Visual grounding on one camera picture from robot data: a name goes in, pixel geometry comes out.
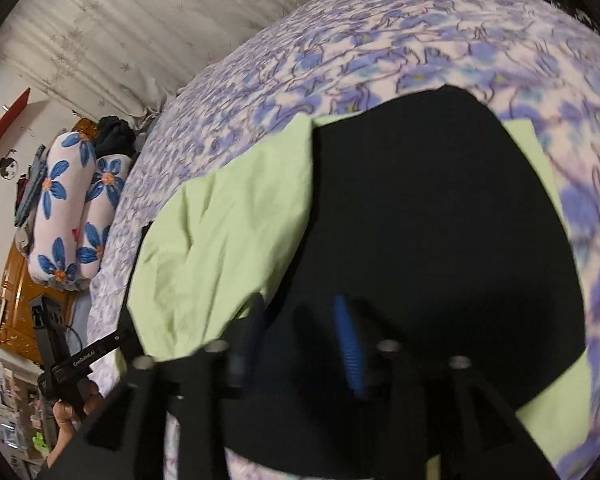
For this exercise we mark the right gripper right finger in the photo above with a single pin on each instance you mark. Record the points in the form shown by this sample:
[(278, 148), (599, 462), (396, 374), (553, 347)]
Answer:
[(351, 347)]

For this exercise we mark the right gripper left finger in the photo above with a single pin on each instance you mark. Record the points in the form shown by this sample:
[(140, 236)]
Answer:
[(244, 349)]

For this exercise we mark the green and black garment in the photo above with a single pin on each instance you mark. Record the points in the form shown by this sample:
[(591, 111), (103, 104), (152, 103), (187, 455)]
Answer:
[(429, 218)]

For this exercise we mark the black clothes pile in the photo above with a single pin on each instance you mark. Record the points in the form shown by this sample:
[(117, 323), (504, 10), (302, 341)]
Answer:
[(114, 137)]

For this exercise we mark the left hand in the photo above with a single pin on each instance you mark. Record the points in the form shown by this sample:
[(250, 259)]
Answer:
[(65, 416)]

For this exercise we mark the large blue flower pillow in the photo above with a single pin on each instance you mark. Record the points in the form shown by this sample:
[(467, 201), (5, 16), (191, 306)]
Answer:
[(70, 166)]

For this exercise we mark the small blue flower pillow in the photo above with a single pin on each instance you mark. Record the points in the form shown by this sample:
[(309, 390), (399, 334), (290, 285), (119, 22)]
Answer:
[(102, 198)]

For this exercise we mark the cream curtain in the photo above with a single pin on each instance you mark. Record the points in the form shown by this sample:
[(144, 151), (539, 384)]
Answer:
[(127, 57)]

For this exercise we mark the purple cat print blanket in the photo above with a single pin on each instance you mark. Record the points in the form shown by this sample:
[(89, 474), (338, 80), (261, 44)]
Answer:
[(524, 59)]

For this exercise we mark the red wall shelf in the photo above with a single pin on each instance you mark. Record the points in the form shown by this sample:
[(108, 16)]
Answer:
[(13, 112)]

